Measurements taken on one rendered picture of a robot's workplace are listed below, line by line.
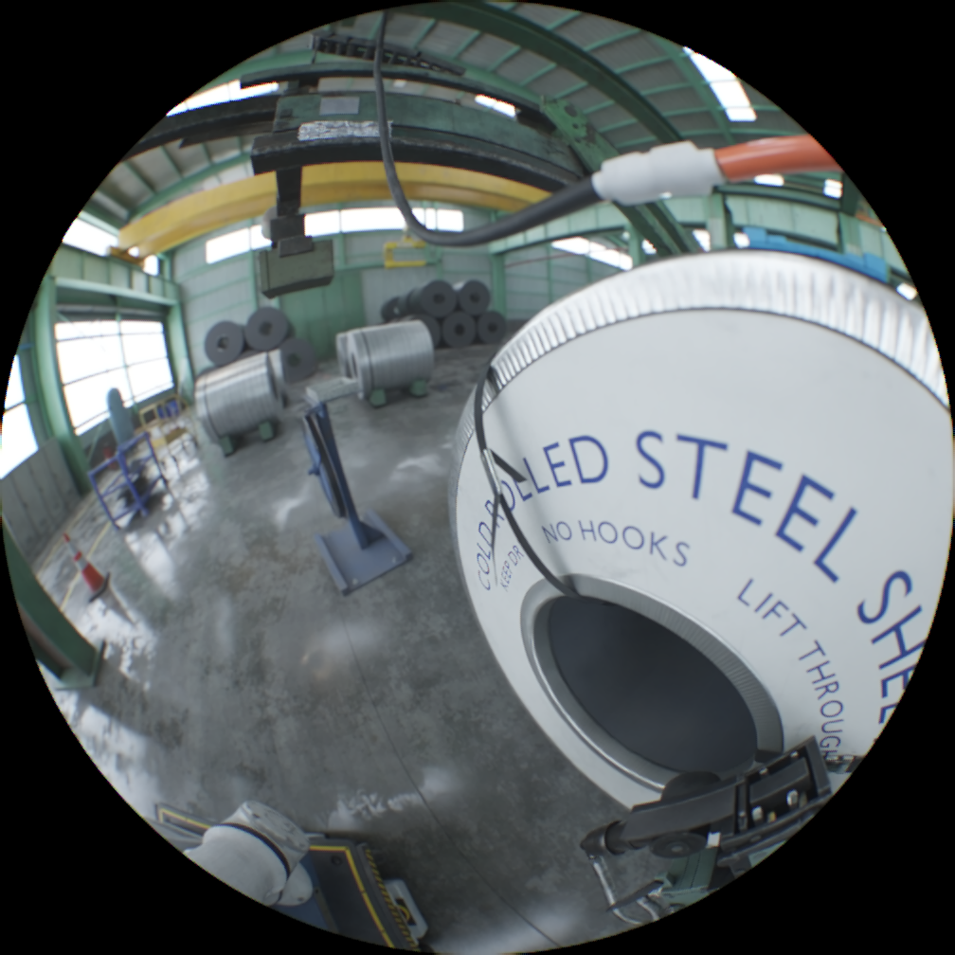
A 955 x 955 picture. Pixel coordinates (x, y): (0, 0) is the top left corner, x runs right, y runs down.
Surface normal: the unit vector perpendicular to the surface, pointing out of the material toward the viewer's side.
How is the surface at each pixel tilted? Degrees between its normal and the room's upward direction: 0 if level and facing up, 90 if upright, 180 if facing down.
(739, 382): 90
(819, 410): 90
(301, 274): 92
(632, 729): 16
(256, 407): 101
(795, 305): 89
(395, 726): 0
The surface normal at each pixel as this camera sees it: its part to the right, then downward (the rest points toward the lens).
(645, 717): -0.21, -0.94
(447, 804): -0.05, -0.86
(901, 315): -0.85, 0.28
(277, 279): 0.52, 0.45
